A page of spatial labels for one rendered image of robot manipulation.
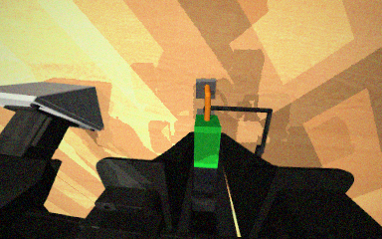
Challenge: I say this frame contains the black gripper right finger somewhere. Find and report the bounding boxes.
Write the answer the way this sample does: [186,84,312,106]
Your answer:
[220,132,354,238]

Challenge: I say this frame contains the black cord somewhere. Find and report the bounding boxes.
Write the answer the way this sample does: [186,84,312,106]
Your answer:
[197,106,273,154]

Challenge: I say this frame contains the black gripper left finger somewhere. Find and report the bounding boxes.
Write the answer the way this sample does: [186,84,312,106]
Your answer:
[95,131,194,231]

